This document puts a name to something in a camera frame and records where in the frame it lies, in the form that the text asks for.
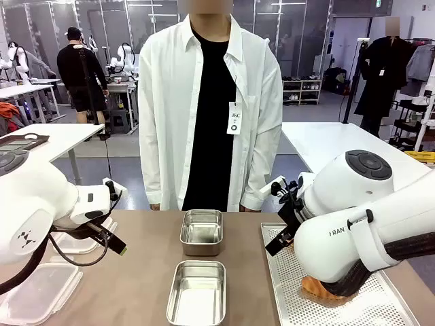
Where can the brown rectangular tray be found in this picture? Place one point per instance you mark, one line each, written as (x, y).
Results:
(27, 140)

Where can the white side table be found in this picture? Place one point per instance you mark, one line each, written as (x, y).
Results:
(68, 136)

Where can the orange red garment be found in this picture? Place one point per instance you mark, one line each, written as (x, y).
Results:
(8, 113)

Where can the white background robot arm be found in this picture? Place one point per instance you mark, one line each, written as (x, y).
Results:
(18, 61)

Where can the black bags pile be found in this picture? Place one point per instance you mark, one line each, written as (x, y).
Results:
(336, 79)

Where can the man in black clothes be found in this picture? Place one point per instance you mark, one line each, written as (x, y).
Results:
(79, 71)

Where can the clear plastic clip lid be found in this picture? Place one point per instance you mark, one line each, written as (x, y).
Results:
(73, 245)
(40, 292)

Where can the large steel container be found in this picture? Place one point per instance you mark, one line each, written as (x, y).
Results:
(196, 293)

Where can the mannequin in black coat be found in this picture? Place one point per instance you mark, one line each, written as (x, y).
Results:
(384, 74)

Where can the black step stool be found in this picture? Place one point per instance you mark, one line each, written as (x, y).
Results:
(119, 121)

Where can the white background robot on desk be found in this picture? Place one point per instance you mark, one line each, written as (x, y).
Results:
(123, 59)

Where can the black stand with white top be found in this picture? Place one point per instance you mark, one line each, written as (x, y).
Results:
(353, 81)

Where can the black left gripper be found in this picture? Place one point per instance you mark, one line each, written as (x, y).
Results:
(98, 231)

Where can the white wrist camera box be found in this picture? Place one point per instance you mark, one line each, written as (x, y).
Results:
(117, 188)
(270, 186)

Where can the white background workbench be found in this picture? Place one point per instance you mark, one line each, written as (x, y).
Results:
(23, 90)

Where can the person's right hand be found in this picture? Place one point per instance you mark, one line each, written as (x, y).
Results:
(155, 207)

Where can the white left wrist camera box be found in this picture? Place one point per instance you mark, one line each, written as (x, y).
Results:
(117, 188)

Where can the white shoe rack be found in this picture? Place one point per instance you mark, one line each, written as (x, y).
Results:
(302, 91)

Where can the person's left hand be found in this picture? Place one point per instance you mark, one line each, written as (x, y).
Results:
(244, 207)

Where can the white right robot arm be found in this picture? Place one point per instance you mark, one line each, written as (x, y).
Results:
(346, 210)

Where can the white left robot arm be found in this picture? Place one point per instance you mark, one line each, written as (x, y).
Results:
(30, 200)

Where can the small steel container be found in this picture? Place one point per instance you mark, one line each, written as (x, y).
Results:
(201, 234)

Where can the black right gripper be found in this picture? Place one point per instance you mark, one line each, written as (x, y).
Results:
(292, 207)

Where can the yellow flat object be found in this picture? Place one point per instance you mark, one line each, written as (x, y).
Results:
(417, 156)

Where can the white hang tag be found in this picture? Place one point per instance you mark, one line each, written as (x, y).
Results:
(234, 119)

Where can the large white table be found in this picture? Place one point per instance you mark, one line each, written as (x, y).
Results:
(312, 142)

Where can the person in white shirt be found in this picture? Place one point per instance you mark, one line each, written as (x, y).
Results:
(170, 119)

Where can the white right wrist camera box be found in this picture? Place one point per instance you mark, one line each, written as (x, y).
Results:
(270, 186)

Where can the grey hanging garment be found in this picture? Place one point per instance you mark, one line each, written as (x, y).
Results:
(421, 62)

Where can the black utility cart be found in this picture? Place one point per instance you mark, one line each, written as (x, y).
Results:
(408, 122)

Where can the grey background desk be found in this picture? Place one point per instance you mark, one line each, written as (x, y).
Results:
(124, 88)

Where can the perforated metal baking tray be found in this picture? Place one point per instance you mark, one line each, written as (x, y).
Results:
(295, 305)

